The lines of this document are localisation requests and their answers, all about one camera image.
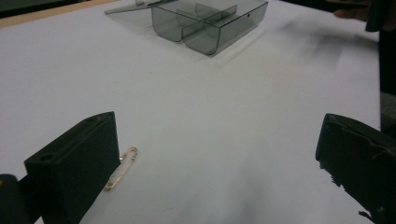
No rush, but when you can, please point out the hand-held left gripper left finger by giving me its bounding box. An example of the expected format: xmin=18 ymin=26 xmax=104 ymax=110
xmin=23 ymin=111 xmax=121 ymax=224

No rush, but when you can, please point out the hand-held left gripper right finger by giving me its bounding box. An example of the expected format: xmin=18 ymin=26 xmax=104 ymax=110
xmin=315 ymin=113 xmax=396 ymax=224

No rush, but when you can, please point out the grey transparent plastic box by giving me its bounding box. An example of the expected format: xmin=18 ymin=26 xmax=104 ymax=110
xmin=104 ymin=0 xmax=269 ymax=56

